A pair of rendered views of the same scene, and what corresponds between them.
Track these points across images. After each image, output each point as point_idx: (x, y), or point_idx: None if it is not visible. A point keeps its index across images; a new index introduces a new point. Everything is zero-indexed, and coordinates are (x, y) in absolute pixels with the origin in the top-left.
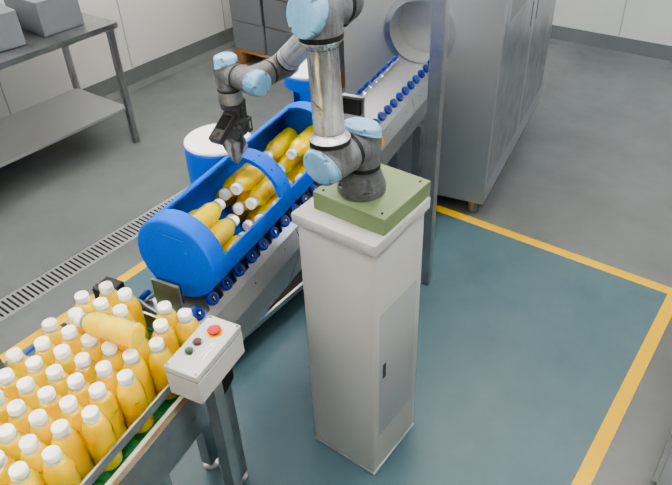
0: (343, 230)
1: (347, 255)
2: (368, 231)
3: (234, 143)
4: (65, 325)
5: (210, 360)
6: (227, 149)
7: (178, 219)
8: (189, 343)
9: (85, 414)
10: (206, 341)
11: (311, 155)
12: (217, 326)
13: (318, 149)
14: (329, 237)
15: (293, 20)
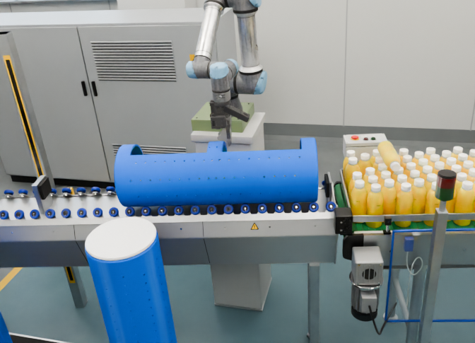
0: (257, 121)
1: (259, 135)
2: (253, 116)
3: (230, 127)
4: (386, 216)
5: (371, 134)
6: (230, 136)
7: (309, 138)
8: (368, 141)
9: (433, 148)
10: (362, 138)
11: (264, 74)
12: (352, 136)
13: (262, 70)
14: (259, 131)
15: None
